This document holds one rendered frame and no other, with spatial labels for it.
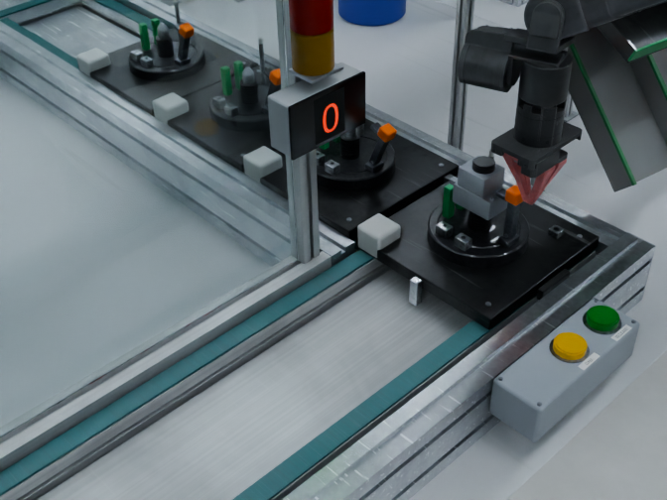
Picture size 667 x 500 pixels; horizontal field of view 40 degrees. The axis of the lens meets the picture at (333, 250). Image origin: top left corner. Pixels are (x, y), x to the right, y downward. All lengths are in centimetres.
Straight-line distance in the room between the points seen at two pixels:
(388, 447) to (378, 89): 99
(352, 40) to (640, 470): 121
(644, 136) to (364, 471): 70
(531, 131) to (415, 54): 92
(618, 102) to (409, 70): 62
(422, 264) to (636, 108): 43
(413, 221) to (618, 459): 42
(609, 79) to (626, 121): 7
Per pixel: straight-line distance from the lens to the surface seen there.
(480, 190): 122
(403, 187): 138
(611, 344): 118
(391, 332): 122
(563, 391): 111
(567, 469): 117
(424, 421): 106
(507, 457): 116
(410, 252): 126
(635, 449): 121
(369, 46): 204
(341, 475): 101
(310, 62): 106
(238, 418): 112
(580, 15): 106
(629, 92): 146
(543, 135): 112
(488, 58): 110
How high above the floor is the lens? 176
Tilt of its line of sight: 39 degrees down
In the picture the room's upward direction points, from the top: 2 degrees counter-clockwise
